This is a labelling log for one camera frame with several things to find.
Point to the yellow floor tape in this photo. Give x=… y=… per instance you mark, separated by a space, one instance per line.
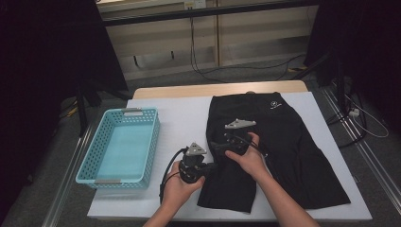
x=298 y=68

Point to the black shorts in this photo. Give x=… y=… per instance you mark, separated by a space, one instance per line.
x=293 y=157

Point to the person's right hand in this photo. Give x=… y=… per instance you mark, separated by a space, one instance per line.
x=253 y=164

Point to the beige wooden cabinet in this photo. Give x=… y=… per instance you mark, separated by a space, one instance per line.
x=252 y=38

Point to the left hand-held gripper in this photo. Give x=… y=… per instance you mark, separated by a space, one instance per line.
x=190 y=168

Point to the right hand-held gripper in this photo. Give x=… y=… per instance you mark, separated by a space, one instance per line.
x=238 y=142

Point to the wooden table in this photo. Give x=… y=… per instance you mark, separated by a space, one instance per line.
x=189 y=90

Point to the round table grommet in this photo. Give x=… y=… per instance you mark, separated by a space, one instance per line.
x=250 y=92

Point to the black curtain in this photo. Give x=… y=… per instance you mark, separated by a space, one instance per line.
x=372 y=47
x=38 y=78

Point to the light blue perforated basket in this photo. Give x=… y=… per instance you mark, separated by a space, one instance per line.
x=123 y=151

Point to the black metal stand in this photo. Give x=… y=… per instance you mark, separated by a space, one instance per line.
x=82 y=110
x=339 y=82

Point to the aluminium floor rail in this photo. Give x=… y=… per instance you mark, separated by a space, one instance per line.
x=64 y=186
x=372 y=164

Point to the person's left hand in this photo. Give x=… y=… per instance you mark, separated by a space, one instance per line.
x=178 y=194

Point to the white table cover board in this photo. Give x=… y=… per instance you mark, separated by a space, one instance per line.
x=183 y=119

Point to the white wall socket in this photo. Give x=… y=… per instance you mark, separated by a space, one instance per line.
x=195 y=4

